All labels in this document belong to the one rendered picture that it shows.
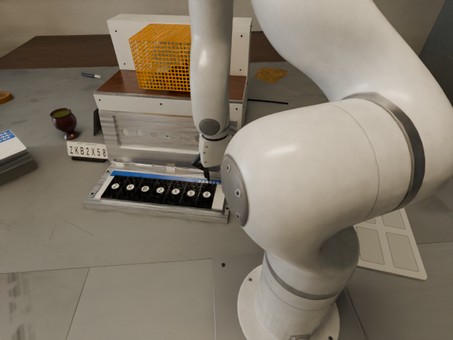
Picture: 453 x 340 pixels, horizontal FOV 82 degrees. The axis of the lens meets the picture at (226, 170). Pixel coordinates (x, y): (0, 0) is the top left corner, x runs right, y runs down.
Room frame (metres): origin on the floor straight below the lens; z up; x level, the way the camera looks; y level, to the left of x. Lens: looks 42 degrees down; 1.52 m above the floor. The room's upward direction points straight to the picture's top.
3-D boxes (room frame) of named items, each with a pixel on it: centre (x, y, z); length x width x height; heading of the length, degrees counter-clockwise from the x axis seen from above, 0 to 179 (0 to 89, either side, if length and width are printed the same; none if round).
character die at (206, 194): (0.54, 0.06, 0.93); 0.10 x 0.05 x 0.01; 172
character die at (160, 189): (0.55, 0.21, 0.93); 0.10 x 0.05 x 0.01; 172
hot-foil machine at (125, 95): (1.03, 0.09, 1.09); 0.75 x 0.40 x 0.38; 82
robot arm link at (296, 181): (0.19, -0.09, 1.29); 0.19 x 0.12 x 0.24; 110
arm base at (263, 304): (0.19, -0.12, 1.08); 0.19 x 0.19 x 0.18
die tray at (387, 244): (0.46, -0.32, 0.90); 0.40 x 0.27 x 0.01; 76
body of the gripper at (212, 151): (0.61, 0.03, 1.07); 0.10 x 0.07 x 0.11; 109
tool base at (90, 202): (0.58, 0.20, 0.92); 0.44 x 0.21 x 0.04; 82
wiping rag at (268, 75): (1.54, -0.26, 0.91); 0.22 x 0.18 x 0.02; 151
